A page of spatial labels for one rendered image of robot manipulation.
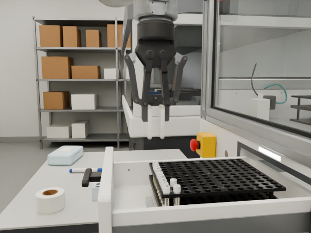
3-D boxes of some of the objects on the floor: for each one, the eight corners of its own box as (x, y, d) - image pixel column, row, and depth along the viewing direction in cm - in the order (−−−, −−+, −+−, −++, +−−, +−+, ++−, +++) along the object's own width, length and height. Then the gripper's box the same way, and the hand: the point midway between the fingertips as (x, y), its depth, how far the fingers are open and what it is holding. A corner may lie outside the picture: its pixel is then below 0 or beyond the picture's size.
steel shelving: (40, 149, 421) (32, 15, 393) (51, 142, 469) (44, 22, 442) (268, 147, 435) (276, 18, 408) (256, 140, 484) (262, 24, 456)
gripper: (117, 16, 49) (120, 143, 53) (197, 19, 51) (194, 140, 55) (117, 24, 57) (119, 135, 60) (187, 26, 59) (185, 133, 62)
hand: (155, 121), depth 57 cm, fingers closed
